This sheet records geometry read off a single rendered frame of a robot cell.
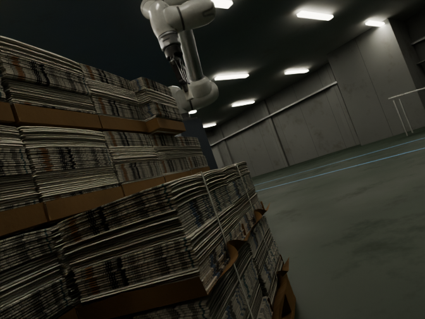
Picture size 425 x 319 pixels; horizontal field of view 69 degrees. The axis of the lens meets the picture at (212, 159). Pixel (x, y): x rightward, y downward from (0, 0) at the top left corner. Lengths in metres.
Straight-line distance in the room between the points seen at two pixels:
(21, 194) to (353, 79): 10.34
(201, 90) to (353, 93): 8.86
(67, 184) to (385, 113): 9.98
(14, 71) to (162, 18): 0.74
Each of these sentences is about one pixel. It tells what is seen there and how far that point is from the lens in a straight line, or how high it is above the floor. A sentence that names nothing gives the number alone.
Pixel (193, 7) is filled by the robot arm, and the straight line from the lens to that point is 1.47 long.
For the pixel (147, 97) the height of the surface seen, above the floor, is 0.97.
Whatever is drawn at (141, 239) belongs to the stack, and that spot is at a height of 0.51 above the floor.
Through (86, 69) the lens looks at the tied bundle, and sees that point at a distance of 1.11.
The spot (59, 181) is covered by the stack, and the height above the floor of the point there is 0.69.
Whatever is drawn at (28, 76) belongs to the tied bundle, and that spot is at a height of 0.96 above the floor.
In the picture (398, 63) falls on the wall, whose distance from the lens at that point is 10.27.
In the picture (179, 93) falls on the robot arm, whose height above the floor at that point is 1.20.
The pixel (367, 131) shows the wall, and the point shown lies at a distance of 10.69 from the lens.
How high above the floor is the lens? 0.57
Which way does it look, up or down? 3 degrees up
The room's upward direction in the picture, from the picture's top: 20 degrees counter-clockwise
